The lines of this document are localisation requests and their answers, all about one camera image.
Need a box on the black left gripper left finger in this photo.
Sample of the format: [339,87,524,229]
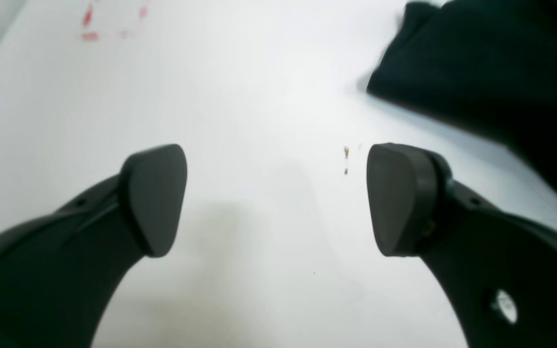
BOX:
[0,145,187,348]

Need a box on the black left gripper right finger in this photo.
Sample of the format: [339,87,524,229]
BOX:
[366,143,557,348]

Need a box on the black T-shirt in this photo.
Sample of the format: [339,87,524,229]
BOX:
[366,0,557,192]

